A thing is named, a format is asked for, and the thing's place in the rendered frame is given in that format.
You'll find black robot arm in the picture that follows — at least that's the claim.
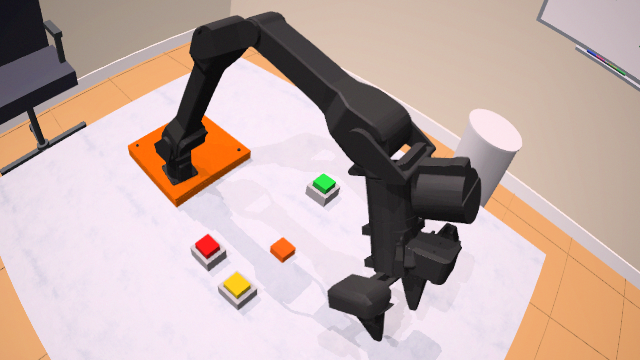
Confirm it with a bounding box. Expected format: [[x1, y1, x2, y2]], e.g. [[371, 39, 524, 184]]
[[154, 11, 481, 285]]

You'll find yellow button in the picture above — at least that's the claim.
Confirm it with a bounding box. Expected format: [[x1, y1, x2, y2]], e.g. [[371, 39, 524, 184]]
[[218, 270, 258, 310]]

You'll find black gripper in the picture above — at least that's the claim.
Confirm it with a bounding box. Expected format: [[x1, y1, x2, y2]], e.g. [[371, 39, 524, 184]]
[[327, 215, 427, 342]]

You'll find green button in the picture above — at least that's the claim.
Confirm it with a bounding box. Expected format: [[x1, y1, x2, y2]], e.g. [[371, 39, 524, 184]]
[[305, 173, 341, 207]]

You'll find red button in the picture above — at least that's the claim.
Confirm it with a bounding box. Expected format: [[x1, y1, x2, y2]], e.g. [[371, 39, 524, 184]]
[[190, 233, 227, 272]]

